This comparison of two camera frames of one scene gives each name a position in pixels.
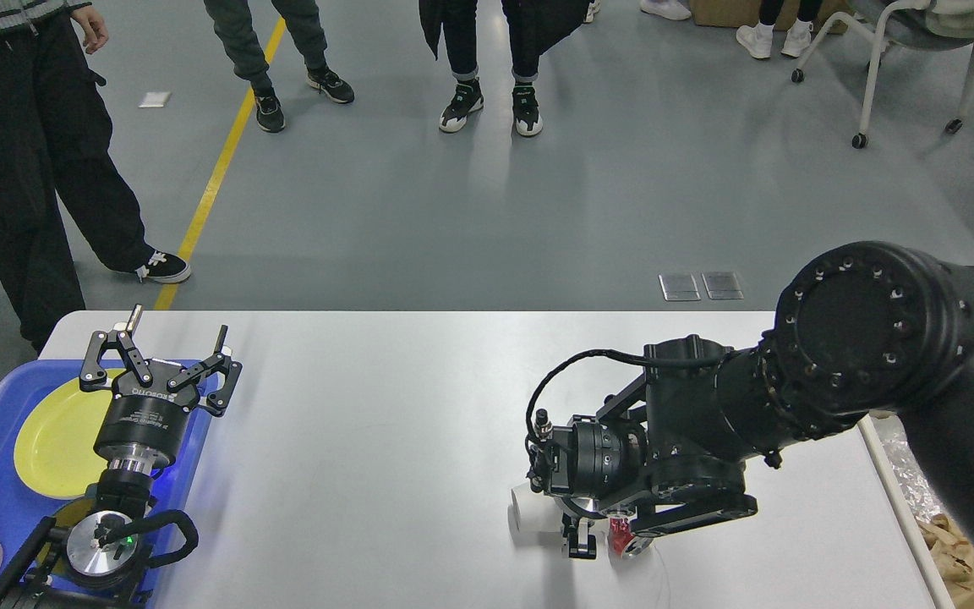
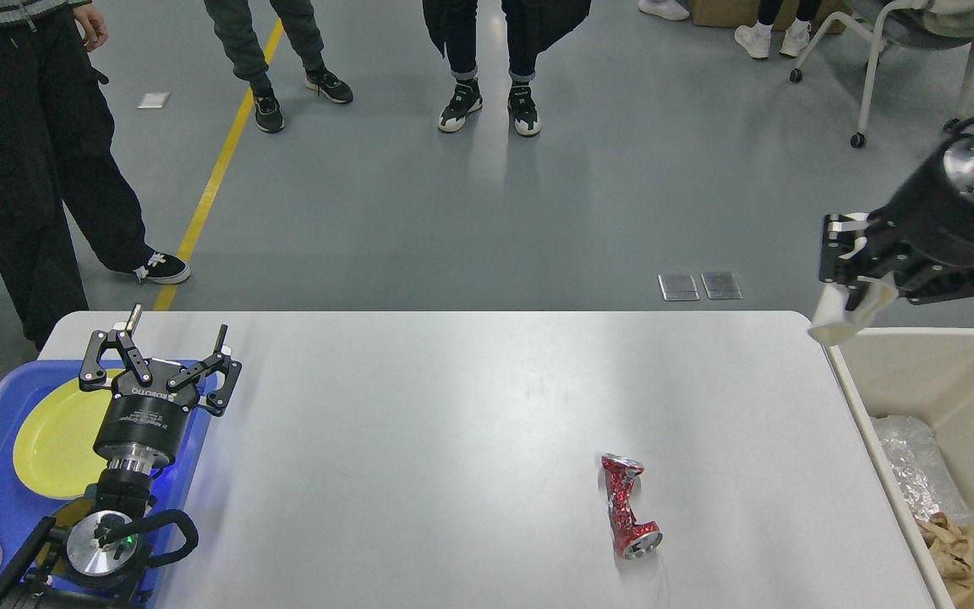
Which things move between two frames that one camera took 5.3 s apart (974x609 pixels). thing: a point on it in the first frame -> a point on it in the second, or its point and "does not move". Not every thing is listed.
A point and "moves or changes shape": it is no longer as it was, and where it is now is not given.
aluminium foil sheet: (894, 431) does not move
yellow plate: (55, 447) does not move
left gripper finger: (95, 376) does not move
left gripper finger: (217, 403) does not move
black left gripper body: (141, 426) does not move
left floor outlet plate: (679, 287) does not move
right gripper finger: (581, 544) -> (839, 235)
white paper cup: (534, 512) moves or changes shape
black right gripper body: (600, 504) -> (963, 209)
